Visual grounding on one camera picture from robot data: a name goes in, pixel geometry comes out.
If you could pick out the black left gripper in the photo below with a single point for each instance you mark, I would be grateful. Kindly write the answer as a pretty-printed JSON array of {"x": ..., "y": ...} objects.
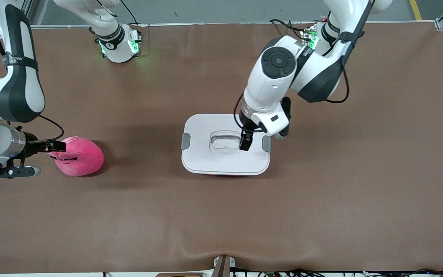
[{"x": 248, "y": 126}]

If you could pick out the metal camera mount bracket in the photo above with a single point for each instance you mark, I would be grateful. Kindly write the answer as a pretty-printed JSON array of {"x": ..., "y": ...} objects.
[{"x": 223, "y": 267}]

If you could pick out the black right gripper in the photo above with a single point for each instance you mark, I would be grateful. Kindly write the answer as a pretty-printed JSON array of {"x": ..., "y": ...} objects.
[{"x": 31, "y": 145}]

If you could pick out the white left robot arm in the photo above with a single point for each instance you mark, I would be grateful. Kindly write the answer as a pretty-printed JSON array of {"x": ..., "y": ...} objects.
[{"x": 271, "y": 84}]

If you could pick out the brown table mat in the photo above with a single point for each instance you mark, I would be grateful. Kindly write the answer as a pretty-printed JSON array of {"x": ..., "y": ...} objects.
[{"x": 321, "y": 211}]

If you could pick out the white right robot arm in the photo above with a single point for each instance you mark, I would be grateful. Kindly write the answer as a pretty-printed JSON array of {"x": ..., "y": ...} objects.
[{"x": 33, "y": 96}]

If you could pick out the pink plush toy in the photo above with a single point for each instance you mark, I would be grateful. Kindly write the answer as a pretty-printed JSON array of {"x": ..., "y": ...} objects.
[{"x": 85, "y": 159}]

